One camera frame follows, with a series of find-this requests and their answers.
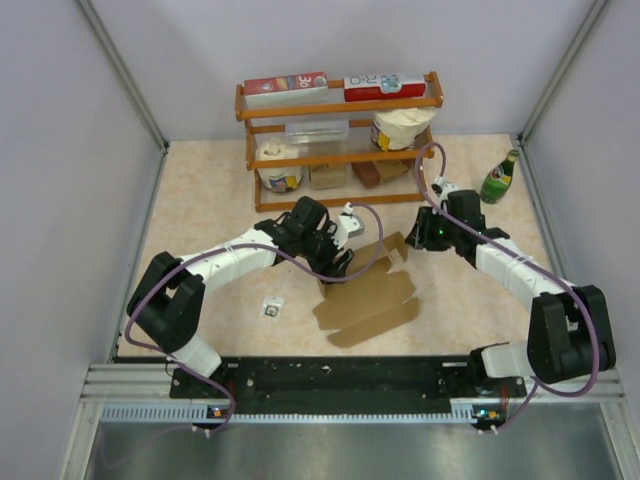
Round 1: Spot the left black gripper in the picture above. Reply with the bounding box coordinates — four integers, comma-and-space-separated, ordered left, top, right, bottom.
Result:
299, 221, 354, 285

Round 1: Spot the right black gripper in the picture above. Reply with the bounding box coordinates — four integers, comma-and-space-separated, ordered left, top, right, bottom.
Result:
405, 206, 461, 252

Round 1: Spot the brown cardboard box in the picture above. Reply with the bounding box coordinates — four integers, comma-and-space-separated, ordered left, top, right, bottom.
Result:
312, 232, 420, 349

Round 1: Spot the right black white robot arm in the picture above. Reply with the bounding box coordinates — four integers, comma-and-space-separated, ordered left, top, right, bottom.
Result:
406, 185, 616, 396

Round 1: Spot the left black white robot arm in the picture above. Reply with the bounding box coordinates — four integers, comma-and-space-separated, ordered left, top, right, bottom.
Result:
126, 196, 364, 397

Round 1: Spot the red white wrap box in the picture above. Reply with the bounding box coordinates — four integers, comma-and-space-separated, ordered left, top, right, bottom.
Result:
343, 73, 426, 102

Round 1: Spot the red white foil box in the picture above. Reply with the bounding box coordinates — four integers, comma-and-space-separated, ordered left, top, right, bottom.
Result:
243, 71, 329, 109

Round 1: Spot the small plastic bag packet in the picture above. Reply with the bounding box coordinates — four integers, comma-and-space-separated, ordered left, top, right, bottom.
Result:
261, 296, 285, 320

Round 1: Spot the red-brown scouring pad pack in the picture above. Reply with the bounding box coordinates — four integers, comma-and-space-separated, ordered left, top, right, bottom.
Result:
351, 160, 409, 189

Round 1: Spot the beige sponge pack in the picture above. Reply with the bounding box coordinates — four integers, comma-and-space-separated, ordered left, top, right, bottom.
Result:
309, 164, 348, 190

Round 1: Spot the green glass bottle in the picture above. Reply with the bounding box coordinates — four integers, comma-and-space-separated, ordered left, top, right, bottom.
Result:
480, 149, 520, 204

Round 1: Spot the orange wooden shelf rack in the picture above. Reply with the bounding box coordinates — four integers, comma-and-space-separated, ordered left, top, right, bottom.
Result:
235, 71, 444, 212

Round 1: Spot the lower toilet paper roll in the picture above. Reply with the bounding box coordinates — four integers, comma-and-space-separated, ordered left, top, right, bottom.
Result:
256, 139, 303, 193

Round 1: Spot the toilet paper roll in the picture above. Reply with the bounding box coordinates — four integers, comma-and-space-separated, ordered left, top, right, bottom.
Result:
256, 139, 303, 193
370, 107, 437, 151

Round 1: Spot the upper toilet paper roll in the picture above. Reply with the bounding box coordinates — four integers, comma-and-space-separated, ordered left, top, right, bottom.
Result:
370, 107, 437, 151

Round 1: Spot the clear plastic container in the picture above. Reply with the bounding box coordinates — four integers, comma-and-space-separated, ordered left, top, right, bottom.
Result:
285, 120, 350, 145

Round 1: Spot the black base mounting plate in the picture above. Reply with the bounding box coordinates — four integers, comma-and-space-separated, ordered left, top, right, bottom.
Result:
170, 356, 526, 413

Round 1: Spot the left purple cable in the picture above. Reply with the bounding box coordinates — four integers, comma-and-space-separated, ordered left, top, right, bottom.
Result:
123, 201, 385, 437

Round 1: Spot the purple cable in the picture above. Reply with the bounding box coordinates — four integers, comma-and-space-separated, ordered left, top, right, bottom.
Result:
123, 201, 385, 437
415, 142, 601, 435

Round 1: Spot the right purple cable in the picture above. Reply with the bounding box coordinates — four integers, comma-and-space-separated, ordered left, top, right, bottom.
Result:
415, 142, 601, 435

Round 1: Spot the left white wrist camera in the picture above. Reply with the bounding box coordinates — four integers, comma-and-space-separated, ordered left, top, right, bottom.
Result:
333, 202, 365, 248

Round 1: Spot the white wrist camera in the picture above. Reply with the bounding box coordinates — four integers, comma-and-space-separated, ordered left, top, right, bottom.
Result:
333, 202, 365, 248
431, 176, 461, 210

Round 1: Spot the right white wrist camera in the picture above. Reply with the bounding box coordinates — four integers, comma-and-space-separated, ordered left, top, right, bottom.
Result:
431, 176, 461, 210

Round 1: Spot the grey slotted cable duct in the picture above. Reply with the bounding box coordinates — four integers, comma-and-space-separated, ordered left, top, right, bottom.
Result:
99, 399, 499, 424

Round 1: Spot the aluminium frame rail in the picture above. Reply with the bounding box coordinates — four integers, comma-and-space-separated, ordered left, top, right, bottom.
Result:
80, 364, 626, 404

